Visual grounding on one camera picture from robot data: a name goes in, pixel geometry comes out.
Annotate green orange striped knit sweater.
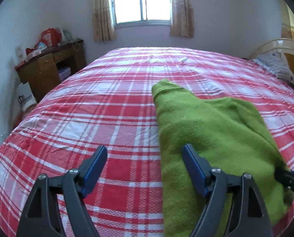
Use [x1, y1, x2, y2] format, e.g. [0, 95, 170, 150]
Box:
[152, 80, 293, 236]

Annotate striped pillow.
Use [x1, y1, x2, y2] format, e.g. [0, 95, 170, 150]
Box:
[253, 51, 294, 87]

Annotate white paper shopping bag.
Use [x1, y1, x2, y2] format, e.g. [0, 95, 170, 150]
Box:
[16, 82, 37, 112]

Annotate cream wooden headboard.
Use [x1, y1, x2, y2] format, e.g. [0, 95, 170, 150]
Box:
[249, 38, 294, 73]

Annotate red white plaid bedsheet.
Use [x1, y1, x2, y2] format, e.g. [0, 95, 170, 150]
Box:
[0, 48, 294, 236]

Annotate brown wooden desk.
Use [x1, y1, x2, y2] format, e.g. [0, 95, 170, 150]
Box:
[15, 39, 87, 102]

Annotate stacked boxes in desk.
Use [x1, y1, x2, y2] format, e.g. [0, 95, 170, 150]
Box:
[58, 67, 71, 81]

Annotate white card box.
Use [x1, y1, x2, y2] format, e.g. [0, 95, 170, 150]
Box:
[15, 45, 27, 63]

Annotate red gift bag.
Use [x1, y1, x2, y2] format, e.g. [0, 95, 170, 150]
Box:
[41, 28, 61, 47]

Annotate right beige curtain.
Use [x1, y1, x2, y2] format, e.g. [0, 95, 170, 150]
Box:
[170, 0, 195, 39]

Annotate beige curtain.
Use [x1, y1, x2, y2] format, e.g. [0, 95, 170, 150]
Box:
[92, 0, 115, 42]
[170, 0, 195, 39]

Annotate left beige curtain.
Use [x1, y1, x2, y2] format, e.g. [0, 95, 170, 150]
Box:
[92, 0, 115, 42]

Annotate window with metal frame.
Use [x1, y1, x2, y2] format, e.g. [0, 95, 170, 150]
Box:
[111, 0, 172, 27]

